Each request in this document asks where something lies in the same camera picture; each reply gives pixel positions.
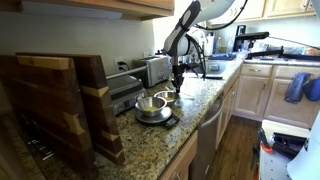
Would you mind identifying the bright blue hanging cloth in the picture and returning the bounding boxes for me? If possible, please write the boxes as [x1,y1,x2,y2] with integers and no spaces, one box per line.
[302,76,320,103]

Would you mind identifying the wooden upper cabinet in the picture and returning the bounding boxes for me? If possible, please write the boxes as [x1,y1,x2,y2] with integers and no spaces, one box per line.
[208,0,316,26]
[0,0,175,22]

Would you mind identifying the black steel kitchen scale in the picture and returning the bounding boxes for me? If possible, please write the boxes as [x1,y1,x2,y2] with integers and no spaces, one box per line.
[134,106,181,130]

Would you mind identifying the light wooden lower cabinets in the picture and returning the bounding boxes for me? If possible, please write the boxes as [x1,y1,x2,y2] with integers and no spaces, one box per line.
[157,68,242,180]
[232,63,320,130]

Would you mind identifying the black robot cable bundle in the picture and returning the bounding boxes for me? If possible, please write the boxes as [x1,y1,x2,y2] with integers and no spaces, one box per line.
[184,0,249,80]

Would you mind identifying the black device box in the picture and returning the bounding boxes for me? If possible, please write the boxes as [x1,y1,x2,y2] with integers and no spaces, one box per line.
[272,132,308,159]

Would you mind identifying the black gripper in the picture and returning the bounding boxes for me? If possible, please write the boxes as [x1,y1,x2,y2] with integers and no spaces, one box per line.
[172,63,185,94]

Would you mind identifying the dark blue hanging towel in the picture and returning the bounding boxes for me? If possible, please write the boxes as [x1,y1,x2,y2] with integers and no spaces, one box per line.
[283,72,312,105]

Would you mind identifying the steel kitchen sink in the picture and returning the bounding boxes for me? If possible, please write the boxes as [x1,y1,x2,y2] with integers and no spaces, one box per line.
[189,60,231,76]

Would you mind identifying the stainless steel toaster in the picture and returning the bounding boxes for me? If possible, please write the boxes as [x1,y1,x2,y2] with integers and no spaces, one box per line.
[131,54,172,89]

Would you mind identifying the orange handled bar clamp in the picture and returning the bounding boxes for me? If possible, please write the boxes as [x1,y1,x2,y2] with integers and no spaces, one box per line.
[253,127,274,156]

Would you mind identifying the blue dish mat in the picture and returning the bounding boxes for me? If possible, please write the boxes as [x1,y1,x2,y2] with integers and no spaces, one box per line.
[209,53,238,62]

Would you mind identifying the brown bread loaf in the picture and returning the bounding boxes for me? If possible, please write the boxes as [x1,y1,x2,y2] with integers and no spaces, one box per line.
[304,47,320,57]

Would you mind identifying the small stainless steel bowl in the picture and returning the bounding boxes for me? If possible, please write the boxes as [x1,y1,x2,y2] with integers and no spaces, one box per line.
[153,90,180,108]
[134,96,168,118]

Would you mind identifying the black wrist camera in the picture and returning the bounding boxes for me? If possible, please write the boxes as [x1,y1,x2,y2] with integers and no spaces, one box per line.
[183,62,198,73]

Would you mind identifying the black stereo camera on stand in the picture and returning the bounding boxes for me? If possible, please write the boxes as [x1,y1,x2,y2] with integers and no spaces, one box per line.
[233,24,285,62]

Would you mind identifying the black power plug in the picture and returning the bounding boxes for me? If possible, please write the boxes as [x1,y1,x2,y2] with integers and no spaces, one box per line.
[117,61,132,72]

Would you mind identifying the black handled kitchen knife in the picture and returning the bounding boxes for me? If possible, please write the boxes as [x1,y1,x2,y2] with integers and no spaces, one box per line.
[187,74,224,81]

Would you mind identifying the stainless steel dishwasher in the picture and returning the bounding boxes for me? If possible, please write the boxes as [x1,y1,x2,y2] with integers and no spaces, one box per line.
[189,94,225,180]

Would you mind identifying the dark wooden cutting board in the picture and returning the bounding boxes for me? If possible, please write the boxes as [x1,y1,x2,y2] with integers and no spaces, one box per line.
[15,52,126,166]
[0,54,99,179]

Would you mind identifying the white plastic bottle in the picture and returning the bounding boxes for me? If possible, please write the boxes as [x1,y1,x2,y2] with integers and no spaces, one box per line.
[203,32,215,57]

